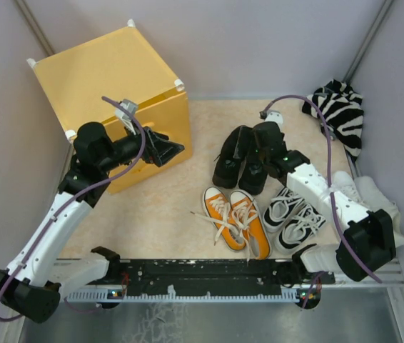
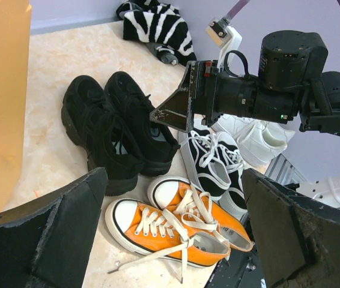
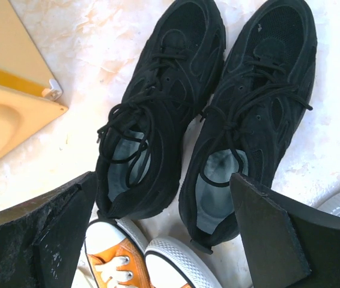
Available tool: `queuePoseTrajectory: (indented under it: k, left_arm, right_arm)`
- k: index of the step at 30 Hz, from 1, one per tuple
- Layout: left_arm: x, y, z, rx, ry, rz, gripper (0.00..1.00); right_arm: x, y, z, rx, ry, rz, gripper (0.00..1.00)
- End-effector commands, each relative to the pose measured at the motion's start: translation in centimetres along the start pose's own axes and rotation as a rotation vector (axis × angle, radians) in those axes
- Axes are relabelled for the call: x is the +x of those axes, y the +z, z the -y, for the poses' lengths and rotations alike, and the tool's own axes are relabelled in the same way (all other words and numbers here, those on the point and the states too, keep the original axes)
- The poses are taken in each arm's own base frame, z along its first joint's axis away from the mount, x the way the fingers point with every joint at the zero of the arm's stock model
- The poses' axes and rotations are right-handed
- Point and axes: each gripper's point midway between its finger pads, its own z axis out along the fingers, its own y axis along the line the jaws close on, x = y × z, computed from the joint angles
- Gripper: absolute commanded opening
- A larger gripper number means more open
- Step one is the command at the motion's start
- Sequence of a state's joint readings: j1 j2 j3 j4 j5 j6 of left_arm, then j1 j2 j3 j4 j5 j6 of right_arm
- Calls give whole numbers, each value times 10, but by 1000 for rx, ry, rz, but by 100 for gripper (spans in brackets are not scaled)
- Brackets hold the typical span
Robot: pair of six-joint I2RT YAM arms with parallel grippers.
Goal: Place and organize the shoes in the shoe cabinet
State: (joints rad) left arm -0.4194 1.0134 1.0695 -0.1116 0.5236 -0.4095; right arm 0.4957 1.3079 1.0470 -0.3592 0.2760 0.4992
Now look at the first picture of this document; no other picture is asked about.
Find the orange sneaker right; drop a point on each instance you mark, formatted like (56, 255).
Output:
(247, 217)

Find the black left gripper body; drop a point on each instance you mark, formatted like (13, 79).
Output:
(150, 155)

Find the black white sneaker right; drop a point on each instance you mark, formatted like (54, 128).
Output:
(303, 226)

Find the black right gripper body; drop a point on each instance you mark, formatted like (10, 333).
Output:
(254, 146)

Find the orange sneaker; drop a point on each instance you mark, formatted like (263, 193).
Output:
(247, 217)
(217, 211)

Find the zebra striped cloth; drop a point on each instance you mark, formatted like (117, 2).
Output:
(341, 107)

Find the black shoe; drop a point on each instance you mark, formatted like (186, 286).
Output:
(233, 153)
(254, 175)

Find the black white sneaker left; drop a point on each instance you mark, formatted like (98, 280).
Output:
(281, 208)

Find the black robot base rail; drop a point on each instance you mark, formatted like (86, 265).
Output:
(197, 281)

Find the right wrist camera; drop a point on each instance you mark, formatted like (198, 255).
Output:
(272, 115)

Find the yellow shoe cabinet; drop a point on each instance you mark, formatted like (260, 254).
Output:
(120, 65)

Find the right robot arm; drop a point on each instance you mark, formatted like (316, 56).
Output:
(367, 240)

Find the orange sneaker left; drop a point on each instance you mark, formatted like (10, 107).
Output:
(217, 211)

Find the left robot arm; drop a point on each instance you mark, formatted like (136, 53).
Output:
(28, 285)

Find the black white sneaker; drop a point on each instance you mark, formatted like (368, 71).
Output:
(281, 208)
(303, 226)

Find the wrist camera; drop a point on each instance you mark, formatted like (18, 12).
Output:
(125, 115)
(272, 115)

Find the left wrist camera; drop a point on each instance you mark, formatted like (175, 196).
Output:
(125, 115)

